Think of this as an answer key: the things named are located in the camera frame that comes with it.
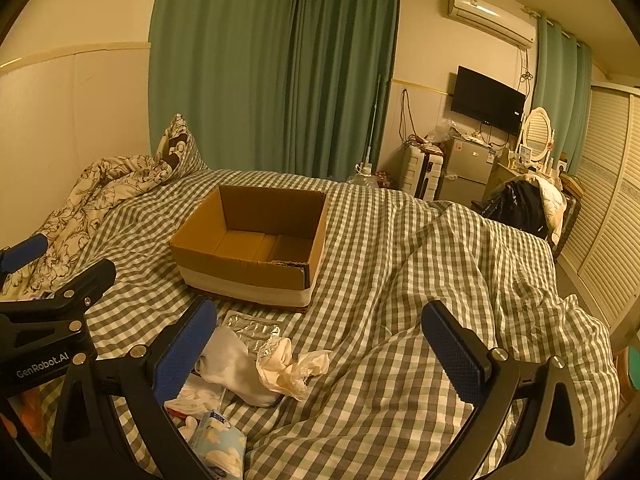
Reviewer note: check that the white pole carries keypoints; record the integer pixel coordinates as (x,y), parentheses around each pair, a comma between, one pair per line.
(370,145)

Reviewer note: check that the white louvred wardrobe doors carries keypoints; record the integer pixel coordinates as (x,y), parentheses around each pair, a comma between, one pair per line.
(610,185)

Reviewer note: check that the white cloth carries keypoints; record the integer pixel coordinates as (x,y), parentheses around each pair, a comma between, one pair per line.
(235,370)

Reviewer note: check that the narrow green curtain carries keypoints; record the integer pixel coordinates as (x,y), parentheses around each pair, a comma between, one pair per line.
(560,85)

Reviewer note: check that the wide green curtain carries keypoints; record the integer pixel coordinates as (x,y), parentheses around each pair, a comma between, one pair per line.
(250,60)

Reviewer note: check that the green checked blanket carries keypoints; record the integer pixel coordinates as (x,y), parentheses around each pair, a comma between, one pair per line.
(400,260)

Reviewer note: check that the cream padded garment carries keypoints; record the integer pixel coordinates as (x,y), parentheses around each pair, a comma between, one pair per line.
(552,205)

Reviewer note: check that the checked pillow with brown print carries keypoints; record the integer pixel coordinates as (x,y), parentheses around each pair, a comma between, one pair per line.
(187,152)

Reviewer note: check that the black flat television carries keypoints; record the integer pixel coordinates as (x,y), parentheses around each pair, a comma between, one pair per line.
(487,97)

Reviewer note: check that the blue tissue packet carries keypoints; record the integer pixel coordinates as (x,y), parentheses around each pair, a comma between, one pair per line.
(220,445)

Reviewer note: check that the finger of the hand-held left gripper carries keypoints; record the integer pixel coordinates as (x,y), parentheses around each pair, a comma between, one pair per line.
(90,280)
(25,253)

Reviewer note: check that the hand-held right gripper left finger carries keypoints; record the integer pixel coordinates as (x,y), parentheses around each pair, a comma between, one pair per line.
(182,347)

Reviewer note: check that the oval white vanity mirror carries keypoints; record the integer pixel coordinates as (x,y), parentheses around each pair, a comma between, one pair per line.
(536,132)

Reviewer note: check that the brown cardboard box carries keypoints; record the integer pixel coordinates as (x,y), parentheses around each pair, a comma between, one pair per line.
(200,246)

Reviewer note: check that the white air conditioner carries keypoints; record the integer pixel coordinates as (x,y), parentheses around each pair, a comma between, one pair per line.
(490,15)

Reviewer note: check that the silver foil packet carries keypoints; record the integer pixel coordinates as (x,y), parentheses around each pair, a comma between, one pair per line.
(250,327)

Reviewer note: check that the floral cream quilt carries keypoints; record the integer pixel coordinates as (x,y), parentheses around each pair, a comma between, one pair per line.
(100,190)

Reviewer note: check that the white ribbed suitcase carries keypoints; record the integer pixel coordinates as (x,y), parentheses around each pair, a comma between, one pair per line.
(422,172)

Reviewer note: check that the clear plastic bag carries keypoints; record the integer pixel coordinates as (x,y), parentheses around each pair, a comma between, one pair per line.
(442,131)

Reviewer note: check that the black jacket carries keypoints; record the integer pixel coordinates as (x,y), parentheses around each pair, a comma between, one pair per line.
(520,205)

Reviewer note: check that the silver small fridge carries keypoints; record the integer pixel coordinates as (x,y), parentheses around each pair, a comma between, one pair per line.
(465,170)

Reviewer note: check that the white and red plastic bag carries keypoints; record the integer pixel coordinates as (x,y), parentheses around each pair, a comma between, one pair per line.
(192,397)

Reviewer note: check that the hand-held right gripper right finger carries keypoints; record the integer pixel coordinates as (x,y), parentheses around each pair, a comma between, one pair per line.
(452,355)

